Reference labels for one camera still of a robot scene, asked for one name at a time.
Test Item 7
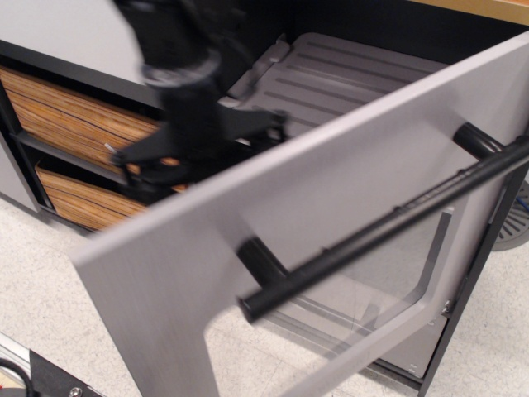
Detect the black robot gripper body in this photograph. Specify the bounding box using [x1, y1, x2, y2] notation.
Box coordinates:
[111, 79, 288, 194]

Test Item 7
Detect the grey toy oven door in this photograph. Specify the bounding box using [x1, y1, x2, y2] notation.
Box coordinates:
[72, 31, 528, 396]

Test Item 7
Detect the black oven door handle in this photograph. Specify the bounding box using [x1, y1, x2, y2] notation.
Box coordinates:
[236, 122, 528, 323]

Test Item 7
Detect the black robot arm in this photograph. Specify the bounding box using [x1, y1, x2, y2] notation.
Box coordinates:
[111, 1, 288, 204]

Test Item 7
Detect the grey oven rack shelf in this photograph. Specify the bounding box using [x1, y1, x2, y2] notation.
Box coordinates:
[221, 32, 445, 137]

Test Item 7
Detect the grey lower oven drawer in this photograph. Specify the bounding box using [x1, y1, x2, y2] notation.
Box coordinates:
[379, 316, 447, 379]

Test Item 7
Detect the upper wood-grain fabric bin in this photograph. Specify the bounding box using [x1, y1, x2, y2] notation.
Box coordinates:
[1, 67, 158, 173]

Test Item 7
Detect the wood-grain fabric bin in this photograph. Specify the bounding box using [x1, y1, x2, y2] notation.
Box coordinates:
[35, 157, 147, 231]
[1, 67, 158, 173]

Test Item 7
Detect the lower wood-grain fabric bin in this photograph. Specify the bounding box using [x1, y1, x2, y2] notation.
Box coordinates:
[35, 157, 147, 231]

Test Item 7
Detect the grey round fan base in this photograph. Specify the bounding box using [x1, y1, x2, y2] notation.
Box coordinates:
[493, 180, 528, 251]

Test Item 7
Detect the wooden countertop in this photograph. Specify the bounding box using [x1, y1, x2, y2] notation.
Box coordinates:
[418, 0, 528, 26]

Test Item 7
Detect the toy kitchen cabinet frame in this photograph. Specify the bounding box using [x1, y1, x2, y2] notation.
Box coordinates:
[1, 1, 528, 396]

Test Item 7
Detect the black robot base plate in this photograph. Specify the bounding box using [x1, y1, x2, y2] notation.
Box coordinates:
[0, 349, 104, 397]

